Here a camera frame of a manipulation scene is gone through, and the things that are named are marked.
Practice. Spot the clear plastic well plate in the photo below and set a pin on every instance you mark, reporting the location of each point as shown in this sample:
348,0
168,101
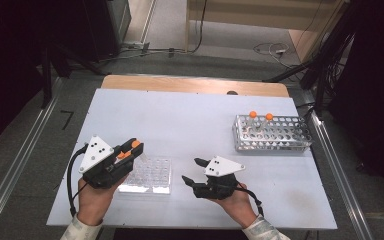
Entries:
153,175

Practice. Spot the aluminium floor rail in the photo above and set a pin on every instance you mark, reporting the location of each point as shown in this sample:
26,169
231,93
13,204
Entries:
18,160
355,206

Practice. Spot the person's right hand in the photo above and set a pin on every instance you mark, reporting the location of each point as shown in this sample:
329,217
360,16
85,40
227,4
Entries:
238,206

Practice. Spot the dark round table grommet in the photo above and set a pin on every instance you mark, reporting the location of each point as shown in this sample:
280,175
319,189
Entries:
232,92

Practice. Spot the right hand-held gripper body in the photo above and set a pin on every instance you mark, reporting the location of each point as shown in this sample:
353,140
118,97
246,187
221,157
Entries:
218,186

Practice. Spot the dark grey cabinet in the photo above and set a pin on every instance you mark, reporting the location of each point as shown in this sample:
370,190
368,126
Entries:
113,26

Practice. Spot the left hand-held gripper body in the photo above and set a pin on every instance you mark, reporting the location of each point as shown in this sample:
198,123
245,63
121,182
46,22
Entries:
98,166

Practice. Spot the metal tube rack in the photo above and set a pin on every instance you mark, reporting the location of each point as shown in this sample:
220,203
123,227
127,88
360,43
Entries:
280,136

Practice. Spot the light wooden furniture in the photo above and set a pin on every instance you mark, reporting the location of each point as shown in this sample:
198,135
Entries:
246,16

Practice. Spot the person's left hand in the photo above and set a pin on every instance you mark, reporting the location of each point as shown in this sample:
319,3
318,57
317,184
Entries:
93,203

